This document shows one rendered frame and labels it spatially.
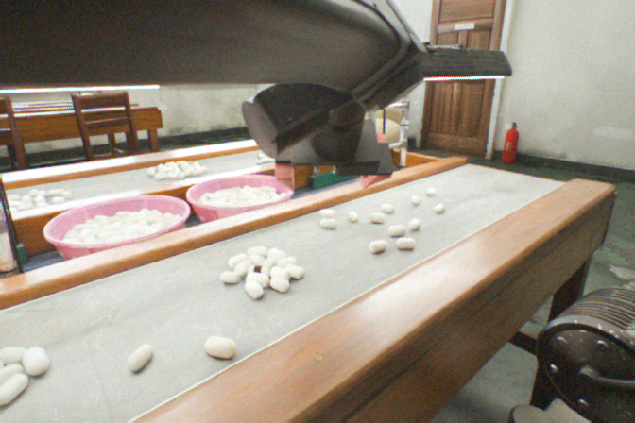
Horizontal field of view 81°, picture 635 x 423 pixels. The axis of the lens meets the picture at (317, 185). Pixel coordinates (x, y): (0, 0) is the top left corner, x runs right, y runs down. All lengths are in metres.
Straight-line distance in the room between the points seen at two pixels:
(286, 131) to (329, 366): 0.25
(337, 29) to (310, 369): 0.34
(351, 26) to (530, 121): 4.78
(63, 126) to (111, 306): 2.69
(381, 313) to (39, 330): 0.44
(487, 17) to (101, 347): 4.93
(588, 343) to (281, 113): 0.42
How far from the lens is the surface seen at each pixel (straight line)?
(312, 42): 0.17
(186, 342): 0.52
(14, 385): 0.52
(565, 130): 4.88
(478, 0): 5.17
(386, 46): 0.24
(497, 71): 1.18
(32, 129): 3.22
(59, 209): 1.00
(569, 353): 0.56
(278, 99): 0.31
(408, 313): 0.51
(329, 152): 0.41
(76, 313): 0.63
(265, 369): 0.43
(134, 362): 0.49
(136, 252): 0.71
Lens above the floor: 1.06
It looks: 17 degrees down
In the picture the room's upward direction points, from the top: straight up
